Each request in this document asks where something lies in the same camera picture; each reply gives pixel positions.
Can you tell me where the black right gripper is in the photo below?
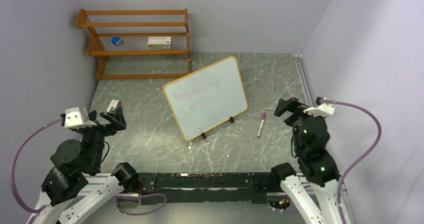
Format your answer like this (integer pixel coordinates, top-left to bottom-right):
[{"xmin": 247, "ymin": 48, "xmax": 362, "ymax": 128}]
[{"xmin": 274, "ymin": 96, "xmax": 325, "ymax": 153}]

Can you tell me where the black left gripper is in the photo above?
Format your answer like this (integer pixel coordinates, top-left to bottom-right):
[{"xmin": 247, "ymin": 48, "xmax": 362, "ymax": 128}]
[{"xmin": 76, "ymin": 104, "xmax": 126, "ymax": 170}]

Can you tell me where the white marker pen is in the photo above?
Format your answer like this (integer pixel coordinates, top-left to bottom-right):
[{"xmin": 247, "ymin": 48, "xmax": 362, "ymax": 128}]
[{"xmin": 257, "ymin": 119, "xmax": 265, "ymax": 139}]

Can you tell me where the yellow-framed whiteboard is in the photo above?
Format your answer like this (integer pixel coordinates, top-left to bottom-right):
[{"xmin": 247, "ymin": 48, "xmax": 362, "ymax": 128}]
[{"xmin": 163, "ymin": 56, "xmax": 248, "ymax": 141}]

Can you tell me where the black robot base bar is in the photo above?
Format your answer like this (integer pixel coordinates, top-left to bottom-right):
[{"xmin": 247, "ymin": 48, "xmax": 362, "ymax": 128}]
[{"xmin": 138, "ymin": 172, "xmax": 286, "ymax": 204}]

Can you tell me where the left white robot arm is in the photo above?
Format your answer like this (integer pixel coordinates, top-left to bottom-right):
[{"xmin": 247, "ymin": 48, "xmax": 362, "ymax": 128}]
[{"xmin": 28, "ymin": 100, "xmax": 139, "ymax": 223}]

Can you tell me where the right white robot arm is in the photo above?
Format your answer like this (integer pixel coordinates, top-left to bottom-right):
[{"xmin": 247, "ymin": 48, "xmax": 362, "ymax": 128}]
[{"xmin": 269, "ymin": 97, "xmax": 347, "ymax": 223}]

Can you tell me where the blue whiteboard eraser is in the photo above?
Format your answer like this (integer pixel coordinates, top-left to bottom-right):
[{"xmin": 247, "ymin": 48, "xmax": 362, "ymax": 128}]
[{"xmin": 110, "ymin": 36, "xmax": 124, "ymax": 47}]

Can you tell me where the white marker holder block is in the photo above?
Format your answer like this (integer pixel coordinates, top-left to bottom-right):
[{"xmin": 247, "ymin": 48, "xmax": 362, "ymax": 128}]
[{"xmin": 106, "ymin": 99, "xmax": 121, "ymax": 113}]

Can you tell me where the white red box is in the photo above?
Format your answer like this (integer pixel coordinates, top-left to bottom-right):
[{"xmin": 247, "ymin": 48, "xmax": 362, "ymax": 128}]
[{"xmin": 147, "ymin": 36, "xmax": 172, "ymax": 49}]

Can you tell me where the orange wooden shelf rack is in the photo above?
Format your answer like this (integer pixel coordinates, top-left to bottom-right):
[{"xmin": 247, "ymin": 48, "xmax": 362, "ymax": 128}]
[{"xmin": 75, "ymin": 9, "xmax": 193, "ymax": 80}]

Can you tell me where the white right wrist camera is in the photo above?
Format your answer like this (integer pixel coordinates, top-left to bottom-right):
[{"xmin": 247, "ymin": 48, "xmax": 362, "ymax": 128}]
[{"xmin": 303, "ymin": 97, "xmax": 336, "ymax": 118}]

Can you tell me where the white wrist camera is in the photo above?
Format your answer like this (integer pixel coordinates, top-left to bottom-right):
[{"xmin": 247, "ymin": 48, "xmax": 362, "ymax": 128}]
[
  {"xmin": 63, "ymin": 107, "xmax": 97, "ymax": 129},
  {"xmin": 303, "ymin": 97, "xmax": 336, "ymax": 118}
]

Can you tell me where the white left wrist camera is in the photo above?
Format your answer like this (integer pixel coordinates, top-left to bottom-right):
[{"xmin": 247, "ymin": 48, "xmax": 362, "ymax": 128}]
[{"xmin": 63, "ymin": 107, "xmax": 97, "ymax": 129}]

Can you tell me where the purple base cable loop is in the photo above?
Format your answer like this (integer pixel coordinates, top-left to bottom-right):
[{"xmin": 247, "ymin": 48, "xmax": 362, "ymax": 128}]
[{"xmin": 114, "ymin": 191, "xmax": 168, "ymax": 216}]

